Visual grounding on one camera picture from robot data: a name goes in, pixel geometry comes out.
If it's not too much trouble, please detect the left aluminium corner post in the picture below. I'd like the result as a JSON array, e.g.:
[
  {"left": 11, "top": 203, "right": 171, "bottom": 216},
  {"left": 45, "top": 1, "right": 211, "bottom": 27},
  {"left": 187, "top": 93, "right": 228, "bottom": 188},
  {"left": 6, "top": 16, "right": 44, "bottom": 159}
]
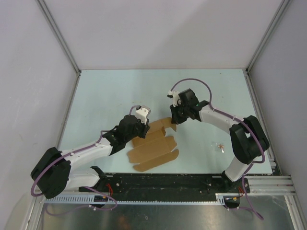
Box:
[{"left": 35, "top": 0, "right": 81, "bottom": 75}]

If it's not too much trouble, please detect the small copper debris piece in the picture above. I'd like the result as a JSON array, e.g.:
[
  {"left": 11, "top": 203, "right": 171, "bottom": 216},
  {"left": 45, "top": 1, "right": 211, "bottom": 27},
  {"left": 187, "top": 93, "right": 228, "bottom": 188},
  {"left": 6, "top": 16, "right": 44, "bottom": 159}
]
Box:
[{"left": 217, "top": 144, "right": 224, "bottom": 153}]

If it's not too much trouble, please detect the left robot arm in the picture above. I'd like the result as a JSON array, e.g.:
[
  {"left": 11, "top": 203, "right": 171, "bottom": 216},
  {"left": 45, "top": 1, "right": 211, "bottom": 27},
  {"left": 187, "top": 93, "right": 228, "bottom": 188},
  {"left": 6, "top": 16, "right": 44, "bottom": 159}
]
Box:
[{"left": 30, "top": 115, "right": 150, "bottom": 199}]

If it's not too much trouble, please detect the aluminium corner post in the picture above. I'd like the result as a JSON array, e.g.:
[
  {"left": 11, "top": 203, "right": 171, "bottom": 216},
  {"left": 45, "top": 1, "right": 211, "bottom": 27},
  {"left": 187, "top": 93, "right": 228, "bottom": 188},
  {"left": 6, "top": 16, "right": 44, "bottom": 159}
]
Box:
[
  {"left": 35, "top": 0, "right": 81, "bottom": 75},
  {"left": 246, "top": 0, "right": 292, "bottom": 73}
]

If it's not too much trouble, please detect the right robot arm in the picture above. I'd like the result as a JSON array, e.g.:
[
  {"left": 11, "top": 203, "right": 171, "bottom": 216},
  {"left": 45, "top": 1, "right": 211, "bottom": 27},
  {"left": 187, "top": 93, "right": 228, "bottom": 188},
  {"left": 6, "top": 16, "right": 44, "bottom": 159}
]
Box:
[{"left": 167, "top": 89, "right": 270, "bottom": 192}]

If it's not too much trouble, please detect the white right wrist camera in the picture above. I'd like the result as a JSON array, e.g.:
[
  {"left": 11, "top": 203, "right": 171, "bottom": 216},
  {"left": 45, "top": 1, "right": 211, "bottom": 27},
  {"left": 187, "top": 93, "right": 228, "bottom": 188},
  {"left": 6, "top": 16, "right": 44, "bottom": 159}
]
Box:
[{"left": 167, "top": 91, "right": 182, "bottom": 107}]

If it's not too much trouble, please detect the brown cardboard box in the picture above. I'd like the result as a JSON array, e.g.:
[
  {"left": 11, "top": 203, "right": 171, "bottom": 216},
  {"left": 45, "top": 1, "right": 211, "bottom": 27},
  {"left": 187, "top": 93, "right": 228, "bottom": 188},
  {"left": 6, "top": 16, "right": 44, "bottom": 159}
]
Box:
[{"left": 127, "top": 117, "right": 179, "bottom": 173}]

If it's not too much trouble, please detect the grey slotted cable duct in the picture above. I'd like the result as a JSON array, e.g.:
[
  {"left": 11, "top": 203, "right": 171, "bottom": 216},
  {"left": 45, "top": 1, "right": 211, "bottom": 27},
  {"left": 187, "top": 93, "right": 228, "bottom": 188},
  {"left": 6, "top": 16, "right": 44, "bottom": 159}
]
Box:
[{"left": 44, "top": 193, "right": 227, "bottom": 206}]

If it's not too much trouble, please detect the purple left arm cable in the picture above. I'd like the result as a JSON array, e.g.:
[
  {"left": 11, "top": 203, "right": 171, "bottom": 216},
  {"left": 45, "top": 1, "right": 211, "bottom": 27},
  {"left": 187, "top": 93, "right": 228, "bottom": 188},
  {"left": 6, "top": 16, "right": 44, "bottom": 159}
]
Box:
[{"left": 30, "top": 104, "right": 118, "bottom": 216}]

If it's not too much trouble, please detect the right aluminium corner post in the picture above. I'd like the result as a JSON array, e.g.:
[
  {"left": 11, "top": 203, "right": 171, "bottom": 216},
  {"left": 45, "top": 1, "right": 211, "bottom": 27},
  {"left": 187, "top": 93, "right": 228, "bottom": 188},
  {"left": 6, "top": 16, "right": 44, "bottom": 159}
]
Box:
[{"left": 246, "top": 0, "right": 292, "bottom": 73}]

